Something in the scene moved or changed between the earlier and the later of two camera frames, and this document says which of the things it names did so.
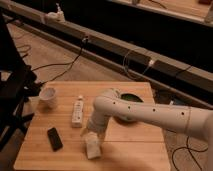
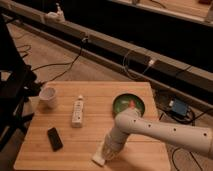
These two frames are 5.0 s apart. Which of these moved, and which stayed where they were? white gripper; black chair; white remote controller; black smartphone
Moved: white gripper
Stayed: black chair; black smartphone; white remote controller
